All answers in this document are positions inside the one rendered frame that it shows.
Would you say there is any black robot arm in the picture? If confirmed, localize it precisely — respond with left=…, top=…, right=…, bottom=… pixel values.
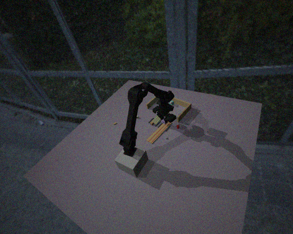
left=119, top=82, right=174, bottom=157

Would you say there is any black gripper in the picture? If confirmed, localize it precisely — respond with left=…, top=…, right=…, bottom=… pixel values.
left=153, top=106, right=176, bottom=123

